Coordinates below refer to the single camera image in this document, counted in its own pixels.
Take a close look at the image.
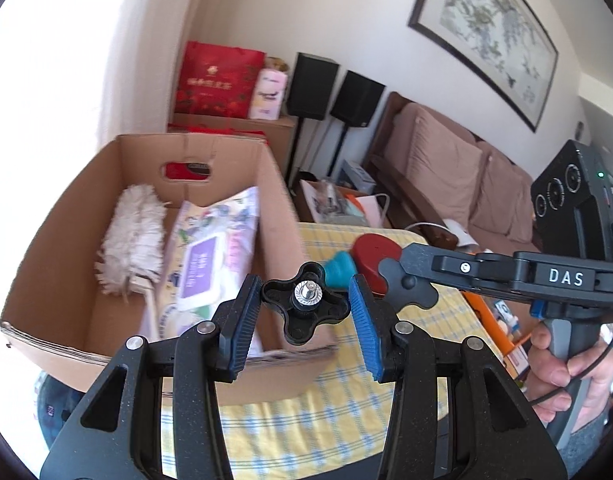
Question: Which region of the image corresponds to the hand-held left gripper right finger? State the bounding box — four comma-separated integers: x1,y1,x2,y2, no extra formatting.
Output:
349,276,569,480

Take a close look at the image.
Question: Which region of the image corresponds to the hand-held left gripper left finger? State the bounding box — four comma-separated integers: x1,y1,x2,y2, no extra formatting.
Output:
39,275,262,480

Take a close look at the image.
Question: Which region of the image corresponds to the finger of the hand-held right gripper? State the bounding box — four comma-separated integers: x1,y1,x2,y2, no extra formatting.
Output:
401,243,517,294

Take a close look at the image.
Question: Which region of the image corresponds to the black star knob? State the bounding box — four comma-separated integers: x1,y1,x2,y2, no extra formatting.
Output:
379,256,437,310
261,261,351,345

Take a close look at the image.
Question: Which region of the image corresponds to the teal collapsible funnel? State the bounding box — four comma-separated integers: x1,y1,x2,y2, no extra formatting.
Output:
322,251,360,292

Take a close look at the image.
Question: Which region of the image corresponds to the purple wet wipes pack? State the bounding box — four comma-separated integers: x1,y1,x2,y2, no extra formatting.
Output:
159,186,268,358

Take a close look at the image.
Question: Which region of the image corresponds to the white fluffy duster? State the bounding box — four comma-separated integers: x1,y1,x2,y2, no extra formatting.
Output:
94,184,170,343

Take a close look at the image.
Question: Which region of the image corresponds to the cardboard box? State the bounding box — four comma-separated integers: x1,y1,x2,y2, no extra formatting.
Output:
0,133,337,406

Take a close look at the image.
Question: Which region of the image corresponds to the person's right hand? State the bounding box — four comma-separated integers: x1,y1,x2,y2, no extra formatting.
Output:
529,321,613,428

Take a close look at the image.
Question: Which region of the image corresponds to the orange box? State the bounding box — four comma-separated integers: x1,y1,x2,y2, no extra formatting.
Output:
463,292,533,363

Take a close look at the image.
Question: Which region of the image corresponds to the yellow plaid tablecloth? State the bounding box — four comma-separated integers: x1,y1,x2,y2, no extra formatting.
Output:
161,222,492,467

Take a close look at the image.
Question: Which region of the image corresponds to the brown sofa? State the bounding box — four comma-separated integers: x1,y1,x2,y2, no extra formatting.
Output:
363,91,543,257

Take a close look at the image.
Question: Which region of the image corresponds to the open box with papers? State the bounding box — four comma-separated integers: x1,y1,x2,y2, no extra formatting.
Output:
299,180,388,229

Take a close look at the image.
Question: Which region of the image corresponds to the small white blue box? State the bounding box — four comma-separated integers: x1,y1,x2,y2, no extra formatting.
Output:
339,160,375,187

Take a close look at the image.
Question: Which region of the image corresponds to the brown cardboard carton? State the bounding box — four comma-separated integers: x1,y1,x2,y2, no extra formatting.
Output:
171,112,300,183

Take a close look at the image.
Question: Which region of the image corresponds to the black speaker on stand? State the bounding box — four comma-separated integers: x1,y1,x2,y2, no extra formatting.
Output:
286,52,340,186
330,71,386,181

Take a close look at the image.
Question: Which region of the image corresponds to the pink white tissue pack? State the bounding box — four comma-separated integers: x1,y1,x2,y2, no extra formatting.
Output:
250,68,288,121

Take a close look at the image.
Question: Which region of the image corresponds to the framed bird painting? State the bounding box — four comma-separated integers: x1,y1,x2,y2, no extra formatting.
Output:
409,0,559,133

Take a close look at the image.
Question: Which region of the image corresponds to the red gift bag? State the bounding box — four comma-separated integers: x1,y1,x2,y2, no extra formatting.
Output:
175,41,266,120

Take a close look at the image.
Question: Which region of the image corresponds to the white cable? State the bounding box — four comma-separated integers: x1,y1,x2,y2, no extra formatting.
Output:
372,192,452,233

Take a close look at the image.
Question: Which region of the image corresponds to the thin black cable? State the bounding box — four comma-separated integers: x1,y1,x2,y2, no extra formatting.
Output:
531,305,613,406

